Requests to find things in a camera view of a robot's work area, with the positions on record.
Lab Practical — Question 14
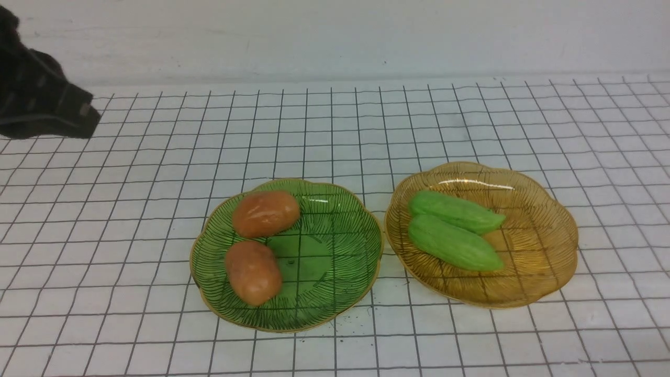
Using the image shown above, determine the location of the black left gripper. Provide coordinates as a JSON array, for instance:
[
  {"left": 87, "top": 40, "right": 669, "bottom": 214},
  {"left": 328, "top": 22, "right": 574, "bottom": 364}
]
[{"left": 1, "top": 6, "right": 101, "bottom": 139}]

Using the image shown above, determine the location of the orange potato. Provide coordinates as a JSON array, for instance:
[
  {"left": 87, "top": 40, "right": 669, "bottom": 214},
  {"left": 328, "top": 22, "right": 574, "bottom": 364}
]
[
  {"left": 232, "top": 190, "right": 300, "bottom": 239},
  {"left": 225, "top": 240, "right": 283, "bottom": 306}
]

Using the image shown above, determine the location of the green cucumber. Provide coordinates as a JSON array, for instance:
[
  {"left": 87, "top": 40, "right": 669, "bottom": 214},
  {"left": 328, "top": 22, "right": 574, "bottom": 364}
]
[
  {"left": 408, "top": 190, "right": 506, "bottom": 235},
  {"left": 408, "top": 215, "right": 505, "bottom": 271}
]

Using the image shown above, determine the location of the white grid tablecloth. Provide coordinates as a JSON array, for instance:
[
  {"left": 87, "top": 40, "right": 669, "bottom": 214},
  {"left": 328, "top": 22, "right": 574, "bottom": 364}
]
[{"left": 1, "top": 74, "right": 668, "bottom": 376}]

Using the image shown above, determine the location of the green glass plate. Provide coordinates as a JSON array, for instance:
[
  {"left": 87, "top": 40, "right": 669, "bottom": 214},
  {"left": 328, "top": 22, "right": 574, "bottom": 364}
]
[{"left": 189, "top": 179, "right": 384, "bottom": 332}]

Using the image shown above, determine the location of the amber glass plate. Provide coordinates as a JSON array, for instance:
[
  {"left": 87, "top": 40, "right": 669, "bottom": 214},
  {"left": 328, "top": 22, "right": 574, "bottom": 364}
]
[{"left": 384, "top": 161, "right": 578, "bottom": 308}]

